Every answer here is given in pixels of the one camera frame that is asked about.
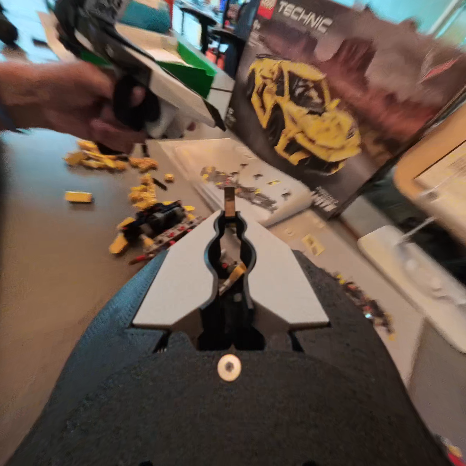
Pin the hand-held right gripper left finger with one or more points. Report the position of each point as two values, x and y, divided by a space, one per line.
174 291

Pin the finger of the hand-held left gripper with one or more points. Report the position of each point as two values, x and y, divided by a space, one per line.
182 98

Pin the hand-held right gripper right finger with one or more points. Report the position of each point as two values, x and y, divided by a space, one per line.
284 291

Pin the lego car model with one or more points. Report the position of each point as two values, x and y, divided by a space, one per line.
160 222

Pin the pile of yellow lego parts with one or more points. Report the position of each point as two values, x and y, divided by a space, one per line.
142 163

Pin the black angled lego beam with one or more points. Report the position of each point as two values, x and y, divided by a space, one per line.
230 204

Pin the lego instruction booklet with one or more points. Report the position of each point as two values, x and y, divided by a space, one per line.
225 156

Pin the yellow lego piece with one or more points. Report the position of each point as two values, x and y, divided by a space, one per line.
78 197

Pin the printed lego set box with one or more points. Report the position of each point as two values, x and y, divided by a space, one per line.
364 91

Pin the person's left hand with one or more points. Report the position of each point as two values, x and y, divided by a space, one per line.
54 94

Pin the green box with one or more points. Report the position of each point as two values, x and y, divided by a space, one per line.
196 76

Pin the teal box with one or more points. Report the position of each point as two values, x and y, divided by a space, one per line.
145 16

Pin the black office chair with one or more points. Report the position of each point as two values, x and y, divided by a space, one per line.
225 43

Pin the white folding stand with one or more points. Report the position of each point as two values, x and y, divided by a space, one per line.
418 273

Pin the printed instruction sheet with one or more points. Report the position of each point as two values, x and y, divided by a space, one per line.
447 182

